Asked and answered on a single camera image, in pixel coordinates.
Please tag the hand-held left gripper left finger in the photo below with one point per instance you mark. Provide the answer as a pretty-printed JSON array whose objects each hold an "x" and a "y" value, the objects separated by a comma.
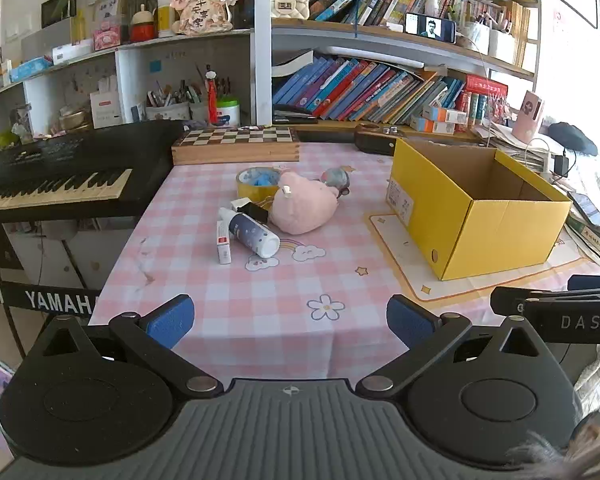
[{"x": 172, "y": 321}]

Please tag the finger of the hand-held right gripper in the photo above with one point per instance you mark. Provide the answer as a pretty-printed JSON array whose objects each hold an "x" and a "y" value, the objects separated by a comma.
[
  {"x": 510, "y": 300},
  {"x": 592, "y": 282}
]

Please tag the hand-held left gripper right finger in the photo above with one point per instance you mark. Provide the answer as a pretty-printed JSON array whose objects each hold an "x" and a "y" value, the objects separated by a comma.
[{"x": 409, "y": 323}]

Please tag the yellow cardboard box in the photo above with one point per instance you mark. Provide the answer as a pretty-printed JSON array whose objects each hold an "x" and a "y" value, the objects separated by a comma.
[{"x": 500, "y": 235}]

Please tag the small white red carton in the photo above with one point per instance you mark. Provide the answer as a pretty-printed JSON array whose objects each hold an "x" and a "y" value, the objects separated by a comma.
[{"x": 223, "y": 245}]

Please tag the white bottle dark blue label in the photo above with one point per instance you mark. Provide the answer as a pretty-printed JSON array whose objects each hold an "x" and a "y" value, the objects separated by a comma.
[{"x": 252, "y": 235}]

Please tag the pink plush toy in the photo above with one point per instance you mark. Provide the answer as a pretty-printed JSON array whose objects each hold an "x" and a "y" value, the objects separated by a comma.
[{"x": 300, "y": 205}]

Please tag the shiny round trinket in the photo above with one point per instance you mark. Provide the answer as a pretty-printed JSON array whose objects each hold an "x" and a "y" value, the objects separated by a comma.
[{"x": 334, "y": 177}]

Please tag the pink checked desktop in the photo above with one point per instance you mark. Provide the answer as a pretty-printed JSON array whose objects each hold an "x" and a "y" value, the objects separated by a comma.
[{"x": 280, "y": 300}]

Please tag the white orange-bordered mat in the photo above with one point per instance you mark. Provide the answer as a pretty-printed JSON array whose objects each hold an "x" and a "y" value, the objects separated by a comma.
[{"x": 405, "y": 265}]

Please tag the black smartphone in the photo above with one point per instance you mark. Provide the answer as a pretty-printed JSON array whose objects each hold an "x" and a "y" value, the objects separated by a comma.
[{"x": 587, "y": 210}]

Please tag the black keyboard stand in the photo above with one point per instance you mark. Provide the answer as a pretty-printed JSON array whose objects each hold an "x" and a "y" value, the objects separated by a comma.
[{"x": 55, "y": 300}]

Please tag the black power adapter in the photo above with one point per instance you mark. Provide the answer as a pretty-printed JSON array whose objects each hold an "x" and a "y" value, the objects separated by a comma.
[{"x": 562, "y": 165}]

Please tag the grey fuzzy clothing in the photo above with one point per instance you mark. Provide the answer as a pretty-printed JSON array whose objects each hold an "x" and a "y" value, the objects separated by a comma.
[{"x": 595, "y": 442}]

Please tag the white charger plug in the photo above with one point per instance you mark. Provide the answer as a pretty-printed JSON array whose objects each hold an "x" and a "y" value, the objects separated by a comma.
[{"x": 240, "y": 204}]

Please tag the black binder clip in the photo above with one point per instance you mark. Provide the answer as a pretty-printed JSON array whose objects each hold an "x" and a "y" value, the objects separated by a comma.
[{"x": 255, "y": 211}]

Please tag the black cap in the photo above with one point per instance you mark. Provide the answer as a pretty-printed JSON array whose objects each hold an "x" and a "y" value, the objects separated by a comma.
[{"x": 575, "y": 137}]

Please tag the yellow tape roll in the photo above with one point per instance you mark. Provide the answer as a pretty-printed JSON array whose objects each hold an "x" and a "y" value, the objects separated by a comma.
[{"x": 245, "y": 189}]

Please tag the pile of papers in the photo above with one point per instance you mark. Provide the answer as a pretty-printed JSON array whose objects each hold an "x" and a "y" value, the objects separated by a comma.
[{"x": 505, "y": 141}]

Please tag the blue plastic pieces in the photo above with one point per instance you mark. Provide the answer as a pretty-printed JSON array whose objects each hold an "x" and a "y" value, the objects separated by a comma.
[{"x": 262, "y": 177}]

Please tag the wooden chessboard box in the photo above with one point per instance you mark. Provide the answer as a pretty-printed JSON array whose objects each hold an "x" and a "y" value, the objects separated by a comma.
[{"x": 230, "y": 152}]

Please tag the pink cylinder holder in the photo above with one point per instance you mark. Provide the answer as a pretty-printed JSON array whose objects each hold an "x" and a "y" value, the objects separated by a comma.
[{"x": 527, "y": 115}]

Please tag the black case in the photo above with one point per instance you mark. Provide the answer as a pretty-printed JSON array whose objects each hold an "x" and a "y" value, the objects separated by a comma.
[{"x": 375, "y": 144}]

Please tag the orange white carton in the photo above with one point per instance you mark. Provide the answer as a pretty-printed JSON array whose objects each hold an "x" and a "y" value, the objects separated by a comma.
[
  {"x": 445, "y": 114},
  {"x": 430, "y": 125}
]

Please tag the black electronic keyboard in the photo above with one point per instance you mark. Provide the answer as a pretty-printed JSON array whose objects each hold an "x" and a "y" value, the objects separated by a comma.
[{"x": 55, "y": 160}]

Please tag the red book set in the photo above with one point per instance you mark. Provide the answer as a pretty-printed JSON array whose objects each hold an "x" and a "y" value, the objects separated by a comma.
[{"x": 485, "y": 97}]

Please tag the white pen holder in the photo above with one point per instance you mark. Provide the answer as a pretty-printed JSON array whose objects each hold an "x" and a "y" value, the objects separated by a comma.
[{"x": 167, "y": 111}]

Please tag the green-lid white jar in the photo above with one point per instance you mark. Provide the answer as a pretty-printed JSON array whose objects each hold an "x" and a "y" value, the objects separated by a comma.
[{"x": 228, "y": 115}]

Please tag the white box red label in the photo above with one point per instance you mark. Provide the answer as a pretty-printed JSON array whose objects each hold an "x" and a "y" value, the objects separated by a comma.
[{"x": 105, "y": 107}]

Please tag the brass bowl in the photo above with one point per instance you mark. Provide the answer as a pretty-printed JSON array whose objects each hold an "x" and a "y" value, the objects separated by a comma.
[{"x": 75, "y": 119}]

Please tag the red tassel ornament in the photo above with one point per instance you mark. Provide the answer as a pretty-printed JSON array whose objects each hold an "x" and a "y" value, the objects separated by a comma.
[{"x": 212, "y": 100}]

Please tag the bunch of pens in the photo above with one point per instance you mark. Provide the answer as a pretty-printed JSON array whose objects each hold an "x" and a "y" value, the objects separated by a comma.
[{"x": 175, "y": 92}]

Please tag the row of leaning books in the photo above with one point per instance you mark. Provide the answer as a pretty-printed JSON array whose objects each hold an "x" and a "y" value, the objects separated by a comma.
[{"x": 360, "y": 90}]

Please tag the black stapler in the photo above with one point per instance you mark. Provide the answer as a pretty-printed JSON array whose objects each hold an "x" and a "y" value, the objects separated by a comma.
[{"x": 292, "y": 112}]

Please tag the green toy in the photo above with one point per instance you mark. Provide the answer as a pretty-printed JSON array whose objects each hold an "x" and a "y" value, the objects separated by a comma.
[{"x": 5, "y": 138}]

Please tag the white pen cup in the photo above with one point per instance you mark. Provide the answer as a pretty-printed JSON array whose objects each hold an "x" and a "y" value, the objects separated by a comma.
[
  {"x": 502, "y": 46},
  {"x": 475, "y": 37}
]

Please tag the white bookshelf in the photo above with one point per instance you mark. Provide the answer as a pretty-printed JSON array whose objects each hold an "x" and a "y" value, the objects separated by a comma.
[{"x": 260, "y": 60}]

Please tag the white paperback book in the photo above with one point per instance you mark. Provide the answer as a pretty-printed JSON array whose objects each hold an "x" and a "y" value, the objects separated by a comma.
[{"x": 292, "y": 64}]

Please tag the phone on stand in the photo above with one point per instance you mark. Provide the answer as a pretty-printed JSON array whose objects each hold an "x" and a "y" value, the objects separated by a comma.
[{"x": 430, "y": 27}]

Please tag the blue tissue pack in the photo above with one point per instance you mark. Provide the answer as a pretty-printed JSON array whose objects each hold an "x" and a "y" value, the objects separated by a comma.
[{"x": 30, "y": 68}]

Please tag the pink gift box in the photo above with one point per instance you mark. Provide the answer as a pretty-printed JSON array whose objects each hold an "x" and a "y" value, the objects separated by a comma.
[{"x": 107, "y": 36}]

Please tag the red white cup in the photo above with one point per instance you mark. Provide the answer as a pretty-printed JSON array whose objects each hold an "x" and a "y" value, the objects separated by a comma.
[{"x": 142, "y": 30}]

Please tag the white jar yellow label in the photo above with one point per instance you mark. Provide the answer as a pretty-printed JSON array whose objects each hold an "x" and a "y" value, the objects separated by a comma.
[{"x": 165, "y": 17}]

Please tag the cat decoration board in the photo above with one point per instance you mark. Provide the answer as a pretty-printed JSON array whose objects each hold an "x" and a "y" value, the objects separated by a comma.
[{"x": 202, "y": 10}]

